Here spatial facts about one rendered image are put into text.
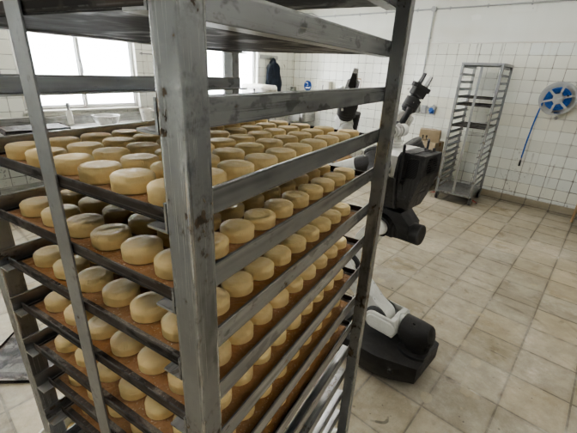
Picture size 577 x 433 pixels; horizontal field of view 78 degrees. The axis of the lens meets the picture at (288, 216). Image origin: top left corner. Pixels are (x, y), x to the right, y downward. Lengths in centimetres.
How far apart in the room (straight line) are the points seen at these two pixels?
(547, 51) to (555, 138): 110
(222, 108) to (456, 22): 595
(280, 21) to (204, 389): 41
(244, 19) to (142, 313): 37
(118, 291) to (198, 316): 22
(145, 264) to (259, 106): 24
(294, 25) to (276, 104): 9
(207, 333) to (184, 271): 8
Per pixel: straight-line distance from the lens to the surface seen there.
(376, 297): 226
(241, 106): 39
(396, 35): 85
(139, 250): 47
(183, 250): 34
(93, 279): 61
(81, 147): 62
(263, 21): 42
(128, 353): 62
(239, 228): 51
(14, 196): 73
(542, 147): 593
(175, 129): 30
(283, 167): 48
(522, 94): 594
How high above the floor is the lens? 163
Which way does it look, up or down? 22 degrees down
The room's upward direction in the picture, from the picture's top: 3 degrees clockwise
